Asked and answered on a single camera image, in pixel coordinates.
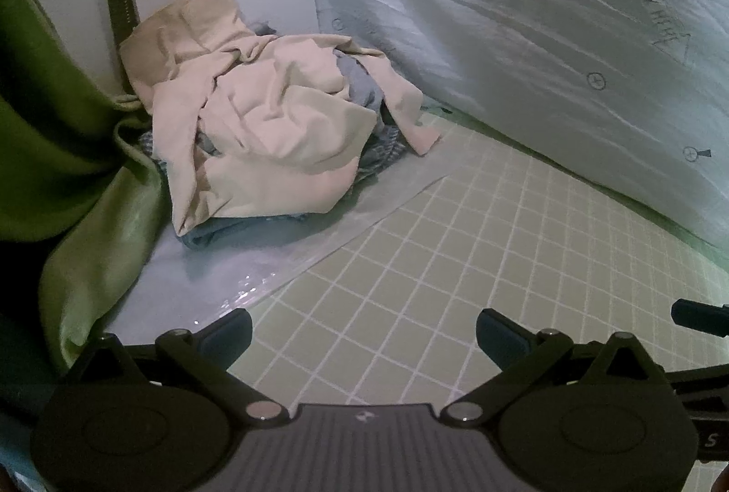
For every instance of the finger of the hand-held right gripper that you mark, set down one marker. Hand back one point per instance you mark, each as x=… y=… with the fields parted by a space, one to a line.
x=697 y=315

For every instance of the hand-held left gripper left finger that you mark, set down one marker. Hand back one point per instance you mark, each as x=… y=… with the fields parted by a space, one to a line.
x=229 y=333

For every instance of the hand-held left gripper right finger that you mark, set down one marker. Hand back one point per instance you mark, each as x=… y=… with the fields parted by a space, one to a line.
x=496 y=336

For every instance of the pale pink garment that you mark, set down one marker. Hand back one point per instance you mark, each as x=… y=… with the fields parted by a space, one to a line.
x=273 y=127

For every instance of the clear plastic sheet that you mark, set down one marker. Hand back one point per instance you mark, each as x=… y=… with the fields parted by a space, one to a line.
x=188 y=287

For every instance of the white carrot print quilt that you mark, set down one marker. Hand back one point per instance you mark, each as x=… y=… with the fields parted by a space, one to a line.
x=512 y=70

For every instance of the green curtain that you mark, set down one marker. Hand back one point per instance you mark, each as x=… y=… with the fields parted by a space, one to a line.
x=51 y=127

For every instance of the grey zip hoodie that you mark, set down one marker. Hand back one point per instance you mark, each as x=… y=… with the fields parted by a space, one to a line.
x=360 y=87

